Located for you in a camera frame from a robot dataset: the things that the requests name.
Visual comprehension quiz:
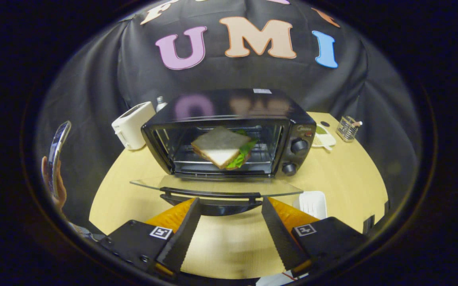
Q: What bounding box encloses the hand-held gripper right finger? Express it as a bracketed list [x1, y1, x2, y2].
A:
[261, 196, 369, 277]

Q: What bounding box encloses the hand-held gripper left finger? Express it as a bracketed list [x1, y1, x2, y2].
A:
[100, 197, 202, 276]

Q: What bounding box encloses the lettuce sandwich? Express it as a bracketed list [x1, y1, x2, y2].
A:
[190, 126, 258, 171]

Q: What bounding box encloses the black toaster oven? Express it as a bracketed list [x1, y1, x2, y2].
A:
[130, 88, 317, 217]

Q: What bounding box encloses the white pop-up toaster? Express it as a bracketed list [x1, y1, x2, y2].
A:
[111, 101, 157, 151]

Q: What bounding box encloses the white rectangular tray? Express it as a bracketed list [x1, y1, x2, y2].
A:
[292, 191, 328, 220]

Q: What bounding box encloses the white divided spice dish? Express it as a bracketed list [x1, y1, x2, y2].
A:
[312, 125, 337, 152]

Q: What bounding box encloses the smartphone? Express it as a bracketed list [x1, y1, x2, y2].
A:
[47, 120, 72, 199]

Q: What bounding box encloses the wire mesh cup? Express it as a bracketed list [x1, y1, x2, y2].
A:
[336, 115, 363, 143]

